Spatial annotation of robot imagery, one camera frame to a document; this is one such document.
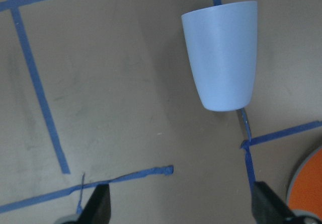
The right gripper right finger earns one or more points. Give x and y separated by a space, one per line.
267 207

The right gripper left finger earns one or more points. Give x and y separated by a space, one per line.
98 207

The light blue plastic cup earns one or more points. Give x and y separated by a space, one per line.
221 43

